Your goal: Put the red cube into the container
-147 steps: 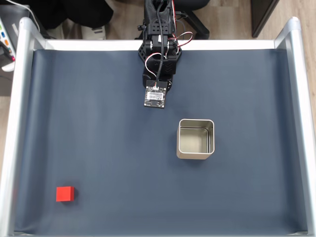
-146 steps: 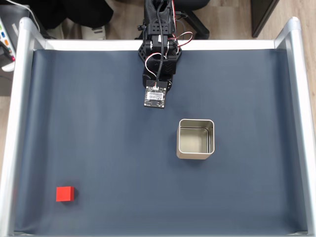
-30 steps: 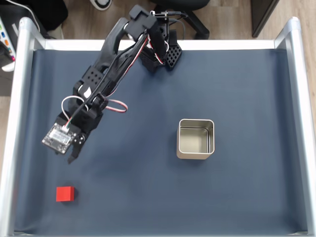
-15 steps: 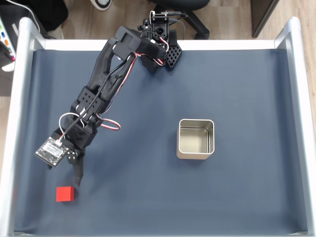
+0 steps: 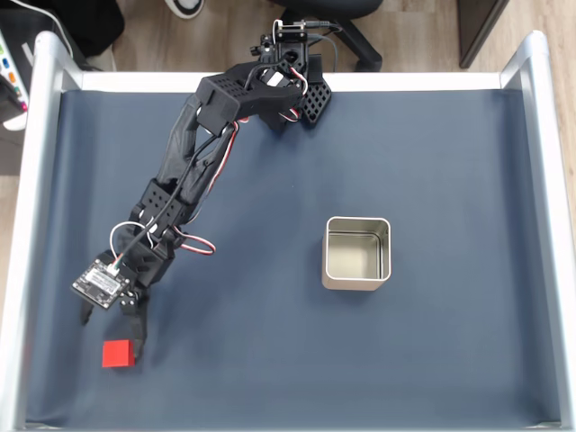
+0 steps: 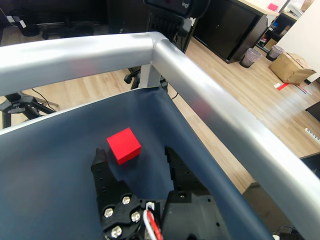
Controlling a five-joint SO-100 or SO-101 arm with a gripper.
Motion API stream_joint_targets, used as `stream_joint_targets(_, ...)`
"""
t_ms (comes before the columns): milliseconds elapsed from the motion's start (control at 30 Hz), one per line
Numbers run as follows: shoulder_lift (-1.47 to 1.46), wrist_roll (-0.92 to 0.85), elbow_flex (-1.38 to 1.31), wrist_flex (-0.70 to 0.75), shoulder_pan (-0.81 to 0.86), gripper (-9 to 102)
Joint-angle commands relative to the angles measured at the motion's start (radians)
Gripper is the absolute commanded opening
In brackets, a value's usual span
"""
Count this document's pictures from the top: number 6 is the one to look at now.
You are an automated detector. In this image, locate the black office chair base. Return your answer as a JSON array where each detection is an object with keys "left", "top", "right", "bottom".
[{"left": 41, "top": 14, "right": 96, "bottom": 41}]

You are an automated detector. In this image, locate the mesh waste bin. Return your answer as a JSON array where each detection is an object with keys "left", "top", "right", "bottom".
[
  {"left": 265, "top": 44, "right": 286, "bottom": 62},
  {"left": 239, "top": 47, "right": 263, "bottom": 69}
]

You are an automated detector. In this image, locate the dark blue table mat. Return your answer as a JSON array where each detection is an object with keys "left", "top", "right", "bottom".
[{"left": 0, "top": 87, "right": 274, "bottom": 240}]

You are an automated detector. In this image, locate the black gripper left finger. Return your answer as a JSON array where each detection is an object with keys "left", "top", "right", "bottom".
[{"left": 90, "top": 146, "right": 147, "bottom": 240}]

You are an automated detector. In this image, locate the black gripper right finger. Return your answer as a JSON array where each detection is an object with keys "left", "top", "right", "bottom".
[{"left": 159, "top": 146, "right": 232, "bottom": 240}]

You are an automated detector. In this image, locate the black office cabinet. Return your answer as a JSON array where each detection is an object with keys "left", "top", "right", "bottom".
[{"left": 192, "top": 0, "right": 270, "bottom": 65}]

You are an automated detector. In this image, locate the red white paper sheet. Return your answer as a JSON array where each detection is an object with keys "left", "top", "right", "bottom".
[{"left": 273, "top": 82, "right": 290, "bottom": 92}]

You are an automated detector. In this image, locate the silver table frame rail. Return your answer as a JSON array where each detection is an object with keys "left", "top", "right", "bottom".
[{"left": 0, "top": 31, "right": 320, "bottom": 240}]

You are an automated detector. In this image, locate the white power strip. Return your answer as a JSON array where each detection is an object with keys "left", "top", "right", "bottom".
[{"left": 304, "top": 127, "right": 320, "bottom": 144}]

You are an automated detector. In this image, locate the black logitech webcam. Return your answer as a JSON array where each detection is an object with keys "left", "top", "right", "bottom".
[{"left": 143, "top": 0, "right": 211, "bottom": 20}]

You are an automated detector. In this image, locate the red cube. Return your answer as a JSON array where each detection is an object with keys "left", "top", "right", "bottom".
[{"left": 106, "top": 127, "right": 142, "bottom": 166}]

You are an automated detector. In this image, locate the red white servo wire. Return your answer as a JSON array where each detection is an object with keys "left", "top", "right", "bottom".
[{"left": 143, "top": 201, "right": 164, "bottom": 240}]

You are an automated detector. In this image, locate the brown cardboard box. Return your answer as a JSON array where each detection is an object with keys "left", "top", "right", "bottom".
[{"left": 268, "top": 51, "right": 317, "bottom": 85}]

